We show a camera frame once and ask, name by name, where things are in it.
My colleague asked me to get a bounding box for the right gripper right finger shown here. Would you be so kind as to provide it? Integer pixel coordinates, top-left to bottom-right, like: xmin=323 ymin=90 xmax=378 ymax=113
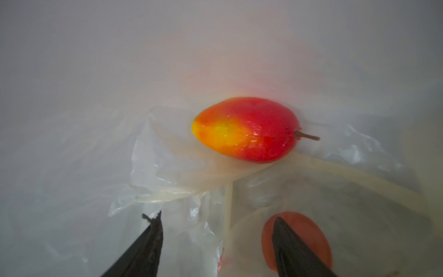
xmin=272 ymin=217 xmax=336 ymax=277

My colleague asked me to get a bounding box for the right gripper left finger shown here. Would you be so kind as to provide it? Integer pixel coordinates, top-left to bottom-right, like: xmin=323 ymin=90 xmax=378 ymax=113
xmin=102 ymin=212 xmax=163 ymax=277

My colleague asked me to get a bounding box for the red strawberry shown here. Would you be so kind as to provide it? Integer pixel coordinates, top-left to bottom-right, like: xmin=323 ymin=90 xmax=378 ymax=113
xmin=192 ymin=97 xmax=320 ymax=163

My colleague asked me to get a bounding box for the cream plastic bag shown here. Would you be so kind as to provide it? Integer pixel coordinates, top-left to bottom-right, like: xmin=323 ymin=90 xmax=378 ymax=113
xmin=1 ymin=1 xmax=443 ymax=277

